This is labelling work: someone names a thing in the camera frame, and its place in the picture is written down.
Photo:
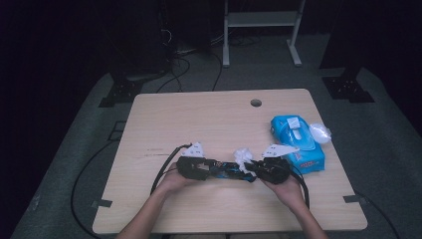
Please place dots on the black tape strip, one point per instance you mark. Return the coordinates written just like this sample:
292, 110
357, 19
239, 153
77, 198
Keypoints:
353, 198
102, 203

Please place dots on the blue wet wipes pack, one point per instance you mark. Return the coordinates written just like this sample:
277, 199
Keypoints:
298, 132

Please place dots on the black tape rectangle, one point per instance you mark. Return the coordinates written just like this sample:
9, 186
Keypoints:
116, 131

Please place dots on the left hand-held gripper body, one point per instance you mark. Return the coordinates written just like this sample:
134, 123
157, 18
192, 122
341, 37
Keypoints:
194, 167

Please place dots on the person's right hand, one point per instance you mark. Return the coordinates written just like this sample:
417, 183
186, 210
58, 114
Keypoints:
290, 194

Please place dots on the white wet wipe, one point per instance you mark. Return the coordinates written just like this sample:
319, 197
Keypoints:
242, 156

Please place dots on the black stand base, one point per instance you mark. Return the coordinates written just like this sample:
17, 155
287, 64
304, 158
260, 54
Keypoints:
348, 88
121, 93

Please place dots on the person's left hand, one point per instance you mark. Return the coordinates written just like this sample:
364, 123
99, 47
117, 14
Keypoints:
175, 184

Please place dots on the white metal table frame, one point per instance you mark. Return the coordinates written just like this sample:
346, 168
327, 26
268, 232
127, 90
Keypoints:
262, 19

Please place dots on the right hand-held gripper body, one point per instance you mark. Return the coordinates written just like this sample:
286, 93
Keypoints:
275, 171

